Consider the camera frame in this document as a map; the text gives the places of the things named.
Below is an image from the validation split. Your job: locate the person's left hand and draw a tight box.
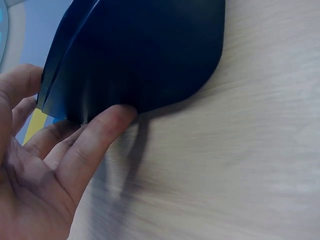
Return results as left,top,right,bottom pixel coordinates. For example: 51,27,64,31
0,63,139,240

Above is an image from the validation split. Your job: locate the black plastic tray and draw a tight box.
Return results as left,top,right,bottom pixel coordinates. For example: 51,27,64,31
36,0,227,126

